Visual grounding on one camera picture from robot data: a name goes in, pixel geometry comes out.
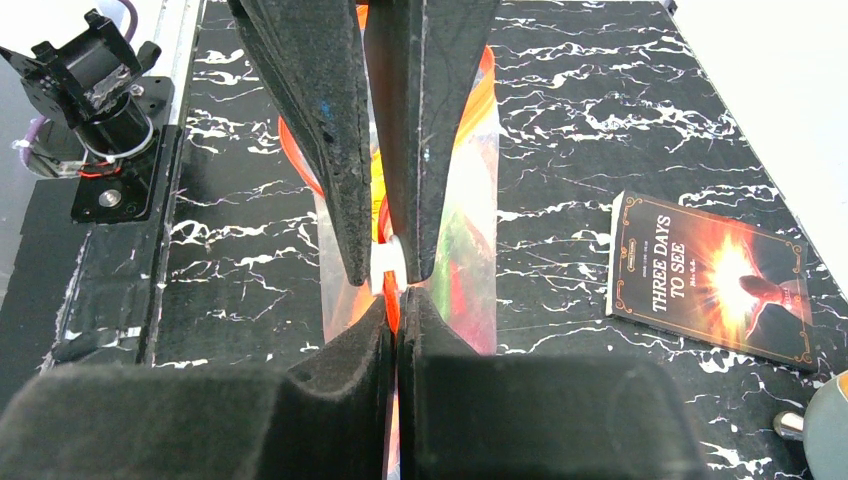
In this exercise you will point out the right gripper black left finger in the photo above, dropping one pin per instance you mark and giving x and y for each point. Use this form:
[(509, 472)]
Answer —
[(322, 418)]

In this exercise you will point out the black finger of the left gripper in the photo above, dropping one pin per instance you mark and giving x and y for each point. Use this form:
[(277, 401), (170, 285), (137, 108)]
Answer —
[(422, 59), (309, 57)]

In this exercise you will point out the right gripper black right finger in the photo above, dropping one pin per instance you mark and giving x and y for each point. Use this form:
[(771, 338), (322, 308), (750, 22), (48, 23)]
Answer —
[(464, 415)]

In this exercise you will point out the clear zip bag orange zipper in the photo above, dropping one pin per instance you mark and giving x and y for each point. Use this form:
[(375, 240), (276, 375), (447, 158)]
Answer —
[(462, 285)]

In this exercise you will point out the dark paperback book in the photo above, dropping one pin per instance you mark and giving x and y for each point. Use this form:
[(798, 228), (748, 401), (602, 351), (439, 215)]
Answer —
[(711, 278)]

